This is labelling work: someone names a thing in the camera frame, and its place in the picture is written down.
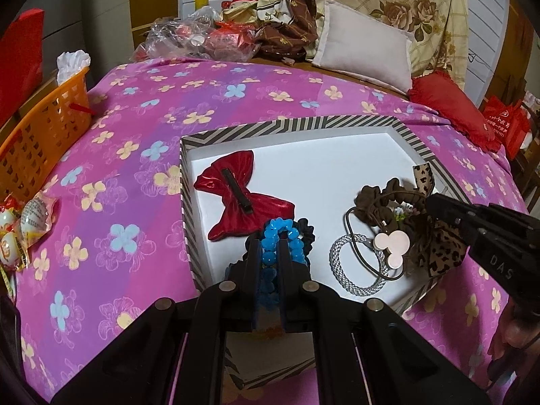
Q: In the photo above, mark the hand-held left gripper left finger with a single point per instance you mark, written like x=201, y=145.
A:
x=257, y=270

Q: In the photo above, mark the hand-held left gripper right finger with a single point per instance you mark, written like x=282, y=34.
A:
x=284, y=274

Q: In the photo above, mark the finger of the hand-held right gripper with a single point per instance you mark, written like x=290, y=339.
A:
x=453, y=206
x=451, y=230

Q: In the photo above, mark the leopard print fabric bow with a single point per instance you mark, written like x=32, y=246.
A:
x=443, y=257

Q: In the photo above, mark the black scrunchie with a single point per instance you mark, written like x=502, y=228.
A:
x=306, y=236

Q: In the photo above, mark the brown scrunchie with leopard ribbon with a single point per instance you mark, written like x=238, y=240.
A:
x=373, y=200

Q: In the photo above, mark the striped gift box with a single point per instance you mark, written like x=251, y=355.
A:
x=316, y=168

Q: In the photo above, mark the person's right hand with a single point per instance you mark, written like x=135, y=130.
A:
x=517, y=337

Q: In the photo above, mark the red bow hair clip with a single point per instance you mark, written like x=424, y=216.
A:
x=270, y=209

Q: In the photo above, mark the red shopping bag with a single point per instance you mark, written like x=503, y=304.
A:
x=508, y=126

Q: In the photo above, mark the red ruffled cushion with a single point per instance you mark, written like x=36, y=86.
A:
x=451, y=105

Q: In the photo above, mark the pink floral blanket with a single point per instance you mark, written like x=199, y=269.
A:
x=126, y=185

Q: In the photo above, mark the white pillow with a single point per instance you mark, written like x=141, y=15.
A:
x=363, y=42

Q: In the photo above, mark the floral quilt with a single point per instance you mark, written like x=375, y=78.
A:
x=422, y=8

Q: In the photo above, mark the wrapped egg snack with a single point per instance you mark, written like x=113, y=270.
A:
x=36, y=215
x=10, y=251
x=7, y=221

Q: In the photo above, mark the brown patterned cloth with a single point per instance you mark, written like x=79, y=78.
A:
x=295, y=21

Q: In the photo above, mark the clear plastic bag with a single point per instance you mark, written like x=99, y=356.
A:
x=181, y=38

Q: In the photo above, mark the orange plastic basket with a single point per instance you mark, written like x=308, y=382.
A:
x=38, y=143

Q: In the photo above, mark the red plush toy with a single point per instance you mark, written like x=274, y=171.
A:
x=240, y=4

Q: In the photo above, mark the white tissue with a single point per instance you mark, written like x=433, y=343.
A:
x=71, y=63

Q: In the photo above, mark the grey cabinet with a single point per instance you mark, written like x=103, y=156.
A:
x=84, y=8

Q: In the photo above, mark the red box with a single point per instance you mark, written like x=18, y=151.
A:
x=21, y=59

